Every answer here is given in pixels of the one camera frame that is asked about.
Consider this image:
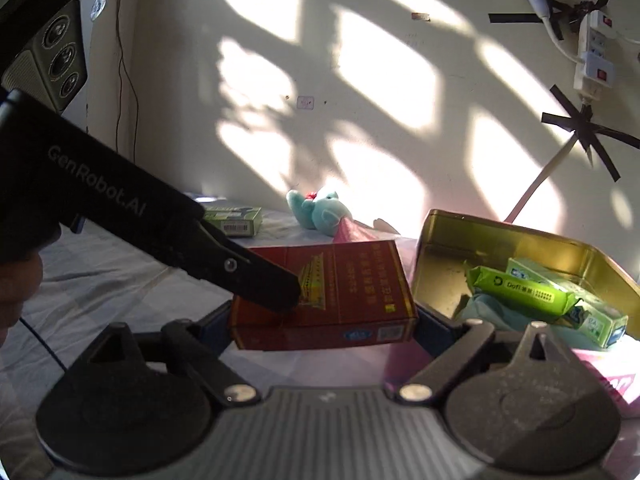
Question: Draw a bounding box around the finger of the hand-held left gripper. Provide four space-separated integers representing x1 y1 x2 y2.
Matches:
192 216 302 316

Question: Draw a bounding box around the white flat cable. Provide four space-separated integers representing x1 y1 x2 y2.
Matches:
502 101 594 224

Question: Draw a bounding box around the pink biscuit tin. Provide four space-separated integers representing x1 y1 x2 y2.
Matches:
384 208 640 407

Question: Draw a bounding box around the thin black wire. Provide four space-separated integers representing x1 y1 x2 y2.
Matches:
113 0 142 196

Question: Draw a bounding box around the black cable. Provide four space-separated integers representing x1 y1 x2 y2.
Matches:
19 316 69 374

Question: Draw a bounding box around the teal plush toy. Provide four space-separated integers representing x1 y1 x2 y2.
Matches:
286 187 356 237

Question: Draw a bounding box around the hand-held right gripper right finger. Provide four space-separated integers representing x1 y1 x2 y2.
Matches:
384 305 577 406

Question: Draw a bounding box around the lime green wipes packet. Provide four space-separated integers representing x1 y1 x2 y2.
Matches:
464 262 584 317

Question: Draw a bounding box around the green box with dark print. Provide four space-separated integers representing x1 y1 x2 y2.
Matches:
202 206 264 237

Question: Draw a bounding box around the light green carton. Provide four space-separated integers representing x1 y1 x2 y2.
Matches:
505 257 629 350

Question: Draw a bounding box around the person's left hand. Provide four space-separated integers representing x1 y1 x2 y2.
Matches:
0 251 45 343

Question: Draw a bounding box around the black tape cross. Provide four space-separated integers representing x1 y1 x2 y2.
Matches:
541 85 640 184
488 0 617 42

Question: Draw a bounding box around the red cardboard box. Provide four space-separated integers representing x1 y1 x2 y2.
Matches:
229 240 419 352

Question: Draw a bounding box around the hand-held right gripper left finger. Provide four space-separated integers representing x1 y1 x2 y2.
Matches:
66 303 263 408

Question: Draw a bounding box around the pink packet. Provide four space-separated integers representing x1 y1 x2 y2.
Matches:
334 217 402 247

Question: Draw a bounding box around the white power strip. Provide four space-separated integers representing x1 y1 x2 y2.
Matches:
572 8 617 102

